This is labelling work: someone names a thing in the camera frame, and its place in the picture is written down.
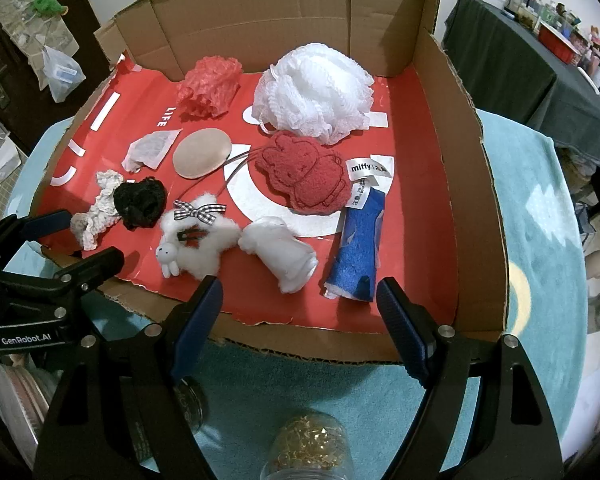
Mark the white plush rabbit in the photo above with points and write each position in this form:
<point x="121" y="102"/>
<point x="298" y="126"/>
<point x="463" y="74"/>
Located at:
<point x="200" y="255"/>

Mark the large glass jar metal lid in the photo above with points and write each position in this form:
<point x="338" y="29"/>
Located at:
<point x="192" y="405"/>

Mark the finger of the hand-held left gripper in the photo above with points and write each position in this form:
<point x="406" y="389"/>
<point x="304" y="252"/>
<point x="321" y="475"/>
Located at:
<point x="35" y="225"/>
<point x="90" y="265"/>

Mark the cardboard box red lining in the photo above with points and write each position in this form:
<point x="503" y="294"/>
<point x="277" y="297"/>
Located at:
<point x="290" y="25"/>

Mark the clear plastic bag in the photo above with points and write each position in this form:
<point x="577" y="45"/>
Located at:
<point x="62" y="72"/>

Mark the cream crochet scrunchie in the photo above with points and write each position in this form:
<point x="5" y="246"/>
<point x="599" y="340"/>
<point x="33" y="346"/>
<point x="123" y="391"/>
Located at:
<point x="97" y="215"/>

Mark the white cloth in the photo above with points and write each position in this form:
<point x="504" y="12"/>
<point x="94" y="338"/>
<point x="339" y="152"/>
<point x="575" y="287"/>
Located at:
<point x="285" y="255"/>

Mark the blue cloth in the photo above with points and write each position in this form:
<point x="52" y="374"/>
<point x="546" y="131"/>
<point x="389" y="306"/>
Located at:
<point x="355" y="245"/>

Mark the dark brown door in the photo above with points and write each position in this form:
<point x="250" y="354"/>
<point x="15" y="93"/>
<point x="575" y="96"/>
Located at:
<point x="87" y="20"/>

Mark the white mesh bath pouf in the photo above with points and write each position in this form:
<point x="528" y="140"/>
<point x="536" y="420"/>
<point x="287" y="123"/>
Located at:
<point x="315" y="90"/>

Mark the red plush rabbit towel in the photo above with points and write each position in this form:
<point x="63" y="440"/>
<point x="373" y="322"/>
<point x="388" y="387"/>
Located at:
<point x="305" y="170"/>

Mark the beige round powder puff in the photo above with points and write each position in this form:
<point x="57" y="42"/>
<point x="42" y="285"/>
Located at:
<point x="202" y="152"/>

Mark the table with dark cloth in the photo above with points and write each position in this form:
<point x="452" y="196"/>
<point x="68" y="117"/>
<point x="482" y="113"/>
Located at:
<point x="505" y="60"/>

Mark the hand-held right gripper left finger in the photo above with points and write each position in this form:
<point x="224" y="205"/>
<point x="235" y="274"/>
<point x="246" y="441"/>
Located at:
<point x="200" y="325"/>

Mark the red tub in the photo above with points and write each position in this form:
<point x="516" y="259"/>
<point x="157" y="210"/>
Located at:
<point x="557" y="42"/>

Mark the green plush frog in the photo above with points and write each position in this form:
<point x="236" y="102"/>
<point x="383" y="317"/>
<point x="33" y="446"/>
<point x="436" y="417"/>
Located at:
<point x="47" y="0"/>

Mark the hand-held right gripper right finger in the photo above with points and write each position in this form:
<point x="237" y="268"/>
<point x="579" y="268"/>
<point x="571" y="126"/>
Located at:
<point x="405" y="330"/>

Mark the row of bottles and cosmetics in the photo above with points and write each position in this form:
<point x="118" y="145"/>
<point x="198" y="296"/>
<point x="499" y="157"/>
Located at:
<point x="525" y="5"/>

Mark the small jar of gold beads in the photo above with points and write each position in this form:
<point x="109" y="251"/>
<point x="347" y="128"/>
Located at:
<point x="305" y="442"/>

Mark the beige hanging organizer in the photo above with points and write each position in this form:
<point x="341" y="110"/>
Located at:
<point x="25" y="35"/>

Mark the black scrunchie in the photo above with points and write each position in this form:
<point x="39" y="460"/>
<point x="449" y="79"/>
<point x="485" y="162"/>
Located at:
<point x="140" y="200"/>

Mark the black white checked bow clip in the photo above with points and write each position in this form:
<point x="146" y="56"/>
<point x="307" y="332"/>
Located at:
<point x="200" y="211"/>

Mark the white wrapper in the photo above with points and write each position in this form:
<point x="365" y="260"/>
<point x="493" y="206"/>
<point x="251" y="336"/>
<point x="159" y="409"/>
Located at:
<point x="152" y="147"/>

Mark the coral mesh bath pouf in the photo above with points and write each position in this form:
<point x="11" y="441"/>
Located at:
<point x="210" y="85"/>

